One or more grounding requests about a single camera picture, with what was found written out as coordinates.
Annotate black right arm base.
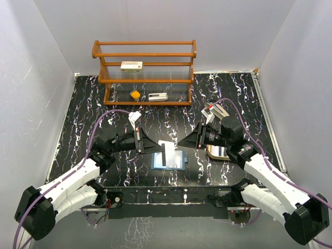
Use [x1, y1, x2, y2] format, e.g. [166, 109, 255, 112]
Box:
[207, 190, 262, 227]

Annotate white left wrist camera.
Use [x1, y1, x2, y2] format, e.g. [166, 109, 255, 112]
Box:
[128, 111, 142, 130]

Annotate white grey stapler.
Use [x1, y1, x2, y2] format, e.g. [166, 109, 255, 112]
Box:
[148, 93, 168, 102]

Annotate beige oval tray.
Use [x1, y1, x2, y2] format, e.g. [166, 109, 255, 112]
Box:
[207, 145, 230, 161]

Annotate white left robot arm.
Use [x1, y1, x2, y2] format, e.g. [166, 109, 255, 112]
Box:
[15, 127, 165, 241]

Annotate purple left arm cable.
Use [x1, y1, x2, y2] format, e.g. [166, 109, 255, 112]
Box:
[12, 109, 130, 249]

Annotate white printed credit card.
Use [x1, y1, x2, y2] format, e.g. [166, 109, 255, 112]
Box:
[173, 150, 184, 170]

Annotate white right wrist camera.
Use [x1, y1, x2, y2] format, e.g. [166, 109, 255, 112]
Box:
[201, 107, 215, 125]

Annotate blue leather card holder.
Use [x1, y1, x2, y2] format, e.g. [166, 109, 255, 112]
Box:
[151, 150, 188, 171]

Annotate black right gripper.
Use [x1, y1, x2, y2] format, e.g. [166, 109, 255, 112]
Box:
[178, 121, 231, 149]

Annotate brown wooden shelf rack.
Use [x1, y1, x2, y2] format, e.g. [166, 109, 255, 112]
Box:
[91, 40, 197, 106]

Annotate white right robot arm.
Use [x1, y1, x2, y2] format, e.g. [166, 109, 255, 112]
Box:
[178, 116, 331, 245]

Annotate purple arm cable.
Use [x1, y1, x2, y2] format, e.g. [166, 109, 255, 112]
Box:
[12, 109, 130, 249]
[211, 98, 332, 248]

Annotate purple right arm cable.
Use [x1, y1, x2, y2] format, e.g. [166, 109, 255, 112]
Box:
[211, 98, 332, 248]

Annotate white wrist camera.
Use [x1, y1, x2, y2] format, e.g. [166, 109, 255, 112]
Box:
[201, 107, 215, 125]
[128, 111, 142, 130]

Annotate white red paper box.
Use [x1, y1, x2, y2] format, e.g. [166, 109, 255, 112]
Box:
[120, 61, 143, 73]

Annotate yellow square block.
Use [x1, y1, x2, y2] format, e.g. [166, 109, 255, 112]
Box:
[130, 90, 141, 100]

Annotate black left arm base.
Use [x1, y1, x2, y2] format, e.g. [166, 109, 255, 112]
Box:
[84, 191, 123, 226]

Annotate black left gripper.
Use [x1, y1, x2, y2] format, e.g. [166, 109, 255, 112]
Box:
[109, 127, 164, 155]

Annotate stack of credit cards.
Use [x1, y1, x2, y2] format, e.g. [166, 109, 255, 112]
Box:
[210, 146, 228, 158]

